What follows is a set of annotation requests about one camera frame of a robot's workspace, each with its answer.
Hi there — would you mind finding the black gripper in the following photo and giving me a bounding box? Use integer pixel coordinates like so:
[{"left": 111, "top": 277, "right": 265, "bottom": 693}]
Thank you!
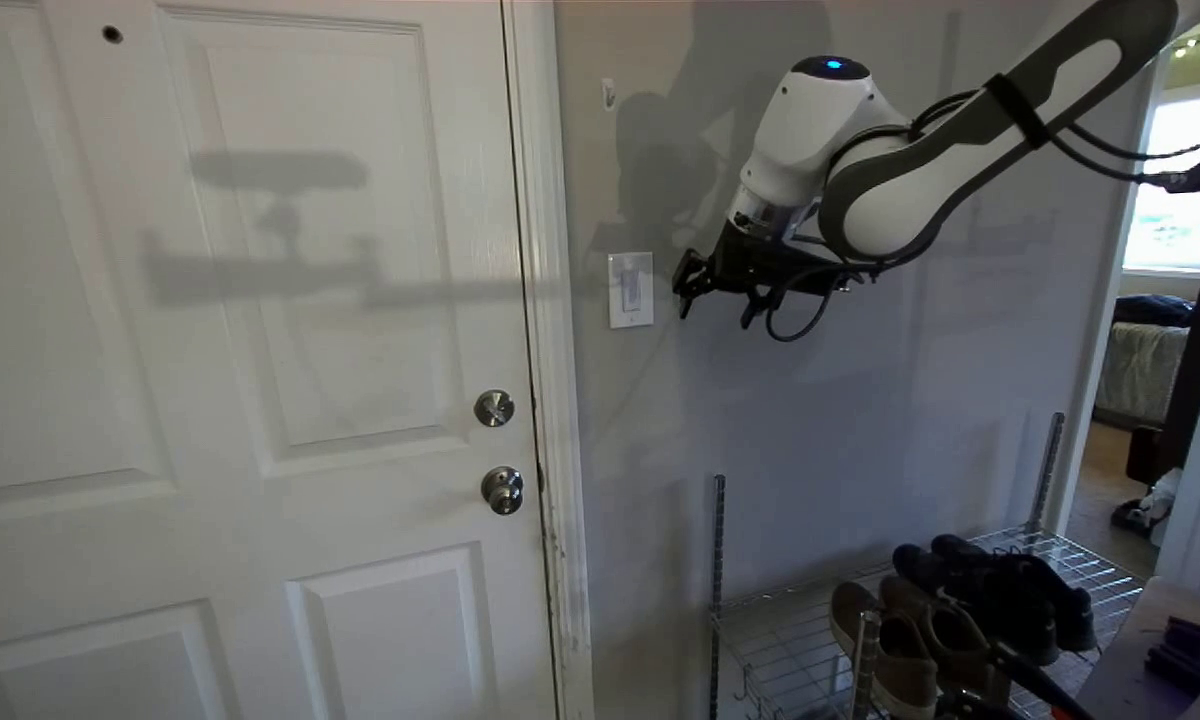
[{"left": 667, "top": 216, "right": 824, "bottom": 333}]

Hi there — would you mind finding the white rocker light switch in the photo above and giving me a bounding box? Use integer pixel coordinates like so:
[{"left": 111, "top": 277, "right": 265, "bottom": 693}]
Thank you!
[{"left": 605, "top": 247, "right": 659, "bottom": 334}]

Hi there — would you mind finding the silver deadbolt thumb turn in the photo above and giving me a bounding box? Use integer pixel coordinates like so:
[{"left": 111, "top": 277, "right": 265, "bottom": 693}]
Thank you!
[{"left": 473, "top": 386, "right": 521, "bottom": 433}]

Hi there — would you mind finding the silver round door knob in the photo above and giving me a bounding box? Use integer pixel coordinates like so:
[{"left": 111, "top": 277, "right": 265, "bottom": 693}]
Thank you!
[{"left": 478, "top": 464, "right": 529, "bottom": 520}]

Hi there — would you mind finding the brown suede shoe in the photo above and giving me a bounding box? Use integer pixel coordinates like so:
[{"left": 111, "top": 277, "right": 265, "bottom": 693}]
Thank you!
[
  {"left": 829, "top": 575, "right": 948, "bottom": 720},
  {"left": 877, "top": 572, "right": 1022, "bottom": 708}
]

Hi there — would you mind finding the bed with dark bedding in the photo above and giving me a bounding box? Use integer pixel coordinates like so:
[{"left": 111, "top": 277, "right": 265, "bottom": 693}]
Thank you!
[{"left": 1092, "top": 290, "right": 1200, "bottom": 433}]

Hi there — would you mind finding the black shoe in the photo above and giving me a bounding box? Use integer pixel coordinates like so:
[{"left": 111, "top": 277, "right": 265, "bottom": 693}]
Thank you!
[
  {"left": 929, "top": 531, "right": 1101, "bottom": 657},
  {"left": 888, "top": 541, "right": 1066, "bottom": 667}
]

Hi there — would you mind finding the bright window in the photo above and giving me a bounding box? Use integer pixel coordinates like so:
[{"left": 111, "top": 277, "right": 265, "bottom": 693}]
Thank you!
[{"left": 1124, "top": 87, "right": 1200, "bottom": 277}]

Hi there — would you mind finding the black tripod leg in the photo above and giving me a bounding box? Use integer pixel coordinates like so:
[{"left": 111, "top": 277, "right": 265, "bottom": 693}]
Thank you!
[{"left": 979, "top": 637, "right": 1101, "bottom": 720}]

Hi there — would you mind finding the white panel door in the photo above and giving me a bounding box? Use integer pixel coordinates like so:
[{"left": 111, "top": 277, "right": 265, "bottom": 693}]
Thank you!
[{"left": 0, "top": 0, "right": 559, "bottom": 720}]

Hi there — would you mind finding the white door frame trim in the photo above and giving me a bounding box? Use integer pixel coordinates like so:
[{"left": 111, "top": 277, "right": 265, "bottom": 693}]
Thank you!
[{"left": 497, "top": 0, "right": 600, "bottom": 720}]

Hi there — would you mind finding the metal wire shoe rack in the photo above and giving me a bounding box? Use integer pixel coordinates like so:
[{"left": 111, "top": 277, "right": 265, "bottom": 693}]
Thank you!
[{"left": 699, "top": 412, "right": 1154, "bottom": 720}]

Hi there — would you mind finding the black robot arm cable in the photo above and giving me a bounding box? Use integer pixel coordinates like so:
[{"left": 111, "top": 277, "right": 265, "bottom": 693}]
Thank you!
[{"left": 755, "top": 78, "right": 1200, "bottom": 346}]

